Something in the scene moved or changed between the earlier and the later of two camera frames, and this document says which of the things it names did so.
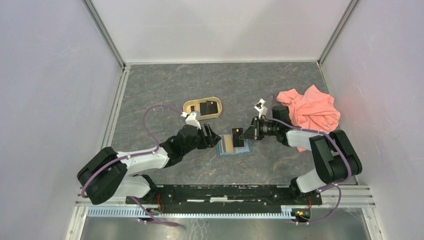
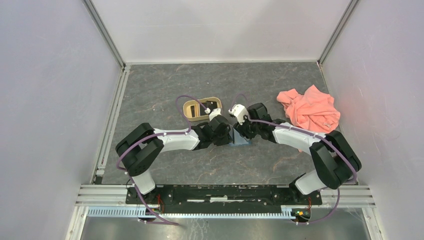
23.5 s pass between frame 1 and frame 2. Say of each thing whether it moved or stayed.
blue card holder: moved
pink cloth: stayed
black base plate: stayed
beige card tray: stayed
